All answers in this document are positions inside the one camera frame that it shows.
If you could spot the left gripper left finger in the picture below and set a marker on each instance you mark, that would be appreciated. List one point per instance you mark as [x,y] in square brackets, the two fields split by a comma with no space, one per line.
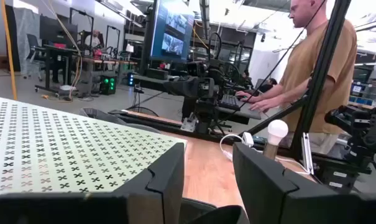
[150,199]

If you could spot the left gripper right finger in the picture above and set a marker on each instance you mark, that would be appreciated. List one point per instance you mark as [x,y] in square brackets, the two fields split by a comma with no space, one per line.
[268,199]

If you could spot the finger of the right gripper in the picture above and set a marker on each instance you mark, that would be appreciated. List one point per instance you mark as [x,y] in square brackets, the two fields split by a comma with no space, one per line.
[184,88]

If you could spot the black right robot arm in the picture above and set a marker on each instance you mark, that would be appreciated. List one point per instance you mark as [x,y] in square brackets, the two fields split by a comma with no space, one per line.
[206,123]

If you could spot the black keyboard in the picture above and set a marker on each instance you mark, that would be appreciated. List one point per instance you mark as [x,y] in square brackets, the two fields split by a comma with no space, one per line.
[231,102]

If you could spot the black monitor stand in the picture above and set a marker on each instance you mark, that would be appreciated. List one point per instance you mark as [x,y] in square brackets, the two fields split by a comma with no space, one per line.
[145,46]

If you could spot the black flat monitor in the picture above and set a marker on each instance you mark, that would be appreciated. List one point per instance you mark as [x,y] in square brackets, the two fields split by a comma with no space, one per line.
[172,31]

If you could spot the person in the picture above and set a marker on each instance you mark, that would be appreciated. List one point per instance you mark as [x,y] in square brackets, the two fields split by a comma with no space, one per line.
[270,83]
[343,77]
[95,39]

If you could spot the black computer green lights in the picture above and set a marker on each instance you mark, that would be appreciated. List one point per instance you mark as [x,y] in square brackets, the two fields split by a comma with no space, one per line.
[108,84]

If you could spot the wooden table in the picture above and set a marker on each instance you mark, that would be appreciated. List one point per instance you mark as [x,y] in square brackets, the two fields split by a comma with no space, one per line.
[113,61]

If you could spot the green perforated metal shelf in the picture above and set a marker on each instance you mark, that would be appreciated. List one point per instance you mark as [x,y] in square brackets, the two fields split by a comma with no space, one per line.
[51,146]

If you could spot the white floor box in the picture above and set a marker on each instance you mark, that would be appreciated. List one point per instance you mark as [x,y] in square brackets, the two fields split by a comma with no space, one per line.
[68,90]

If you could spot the black rolling desk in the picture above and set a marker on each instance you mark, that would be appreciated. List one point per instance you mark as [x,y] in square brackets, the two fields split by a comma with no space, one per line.
[55,51]

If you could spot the black desk monitor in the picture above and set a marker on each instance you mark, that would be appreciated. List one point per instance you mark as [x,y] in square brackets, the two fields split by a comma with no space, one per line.
[57,31]

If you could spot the black office chair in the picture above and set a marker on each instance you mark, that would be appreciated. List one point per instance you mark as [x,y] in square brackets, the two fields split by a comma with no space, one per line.
[32,42]

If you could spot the silver frame bracket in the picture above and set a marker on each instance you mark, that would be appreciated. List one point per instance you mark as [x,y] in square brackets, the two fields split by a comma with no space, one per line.
[188,124]
[307,155]

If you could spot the black aluminium rig frame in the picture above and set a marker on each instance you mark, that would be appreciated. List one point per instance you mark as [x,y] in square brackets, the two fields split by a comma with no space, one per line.
[325,62]

